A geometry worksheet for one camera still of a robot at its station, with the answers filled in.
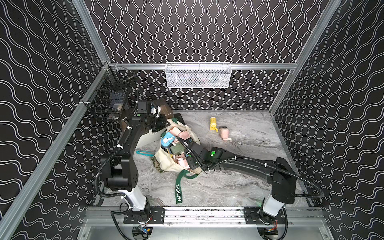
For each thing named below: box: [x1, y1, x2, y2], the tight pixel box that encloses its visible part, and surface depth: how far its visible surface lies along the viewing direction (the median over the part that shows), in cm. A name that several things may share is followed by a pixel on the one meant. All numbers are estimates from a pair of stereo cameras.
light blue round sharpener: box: [160, 131, 176, 148], surface depth 83 cm
